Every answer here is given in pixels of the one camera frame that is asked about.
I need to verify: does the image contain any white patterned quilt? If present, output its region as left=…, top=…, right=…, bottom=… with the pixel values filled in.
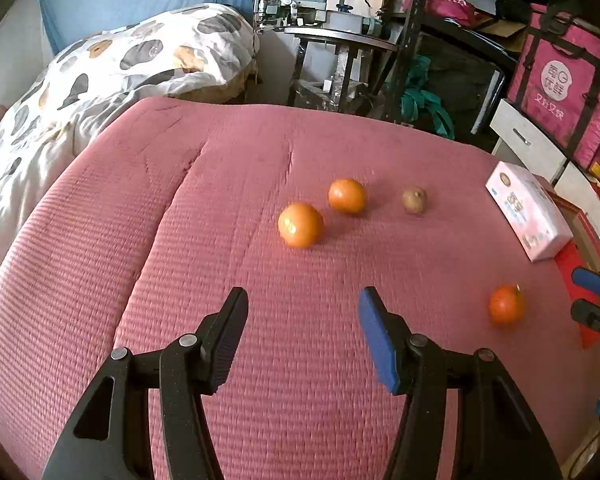
left=0, top=3, right=258, bottom=311

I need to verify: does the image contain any black suitcase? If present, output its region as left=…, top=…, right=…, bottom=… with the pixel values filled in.
left=410, top=25, right=506, bottom=141

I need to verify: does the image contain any black metal rack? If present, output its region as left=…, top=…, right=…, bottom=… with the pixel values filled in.
left=380, top=0, right=433, bottom=121

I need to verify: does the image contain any grey sewing machine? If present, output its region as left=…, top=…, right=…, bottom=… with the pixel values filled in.
left=254, top=0, right=396, bottom=41

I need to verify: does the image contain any brown round fruit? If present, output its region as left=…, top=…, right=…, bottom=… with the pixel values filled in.
left=401, top=187, right=428, bottom=215

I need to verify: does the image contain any pink tissue pack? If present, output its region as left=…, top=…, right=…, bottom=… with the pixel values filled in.
left=485, top=161, right=574, bottom=263

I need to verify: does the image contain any orange with stem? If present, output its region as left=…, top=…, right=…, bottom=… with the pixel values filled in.
left=488, top=284, right=526, bottom=326

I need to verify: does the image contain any green strap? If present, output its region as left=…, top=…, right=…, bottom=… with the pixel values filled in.
left=400, top=55, right=456, bottom=138

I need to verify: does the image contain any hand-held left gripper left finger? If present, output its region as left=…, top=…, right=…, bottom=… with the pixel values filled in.
left=41, top=287, right=249, bottom=480

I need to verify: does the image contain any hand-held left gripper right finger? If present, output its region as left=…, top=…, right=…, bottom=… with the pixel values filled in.
left=358, top=286, right=563, bottom=480

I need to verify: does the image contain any pink insulated bag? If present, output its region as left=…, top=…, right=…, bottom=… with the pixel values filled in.
left=507, top=2, right=600, bottom=166

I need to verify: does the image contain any red cardboard box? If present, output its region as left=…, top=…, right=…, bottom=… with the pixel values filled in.
left=550, top=195, right=600, bottom=351

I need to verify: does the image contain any white drawer cabinet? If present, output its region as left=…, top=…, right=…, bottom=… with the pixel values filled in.
left=490, top=99, right=568, bottom=183

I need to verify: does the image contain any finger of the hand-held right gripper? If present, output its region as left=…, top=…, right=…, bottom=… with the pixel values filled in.
left=571, top=267, right=600, bottom=297
left=571, top=298, right=600, bottom=334

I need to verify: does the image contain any pink ribbed mat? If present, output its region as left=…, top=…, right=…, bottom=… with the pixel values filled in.
left=0, top=96, right=600, bottom=480

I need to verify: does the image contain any brown cardboard box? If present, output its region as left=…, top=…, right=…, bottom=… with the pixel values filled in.
left=480, top=10, right=528, bottom=53

